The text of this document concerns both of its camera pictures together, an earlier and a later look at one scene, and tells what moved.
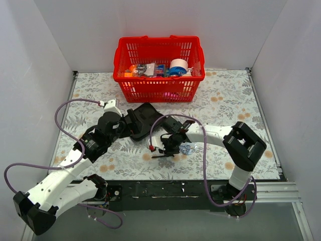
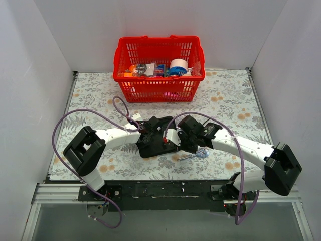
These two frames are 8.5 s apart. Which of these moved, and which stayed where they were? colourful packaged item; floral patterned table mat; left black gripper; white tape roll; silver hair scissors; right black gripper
Moved: right black gripper; silver hair scissors; left black gripper
Stayed: floral patterned table mat; colourful packaged item; white tape roll
